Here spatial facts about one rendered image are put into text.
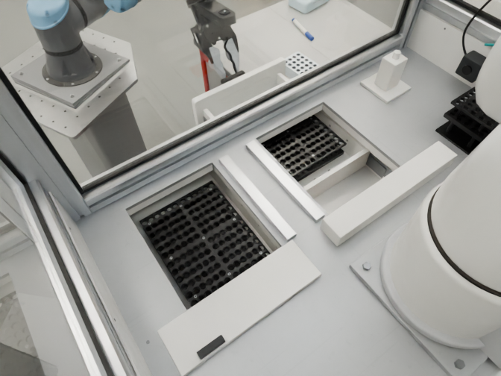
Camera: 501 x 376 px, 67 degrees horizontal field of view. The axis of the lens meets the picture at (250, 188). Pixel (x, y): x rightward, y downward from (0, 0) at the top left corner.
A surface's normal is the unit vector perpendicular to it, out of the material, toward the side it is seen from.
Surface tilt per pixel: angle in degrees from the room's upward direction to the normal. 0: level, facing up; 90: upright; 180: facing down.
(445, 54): 90
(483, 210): 73
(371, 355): 0
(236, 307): 0
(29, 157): 90
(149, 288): 0
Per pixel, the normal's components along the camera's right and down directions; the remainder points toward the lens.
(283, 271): -0.01, -0.57
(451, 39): -0.82, 0.48
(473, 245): -0.82, 0.29
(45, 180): 0.57, 0.67
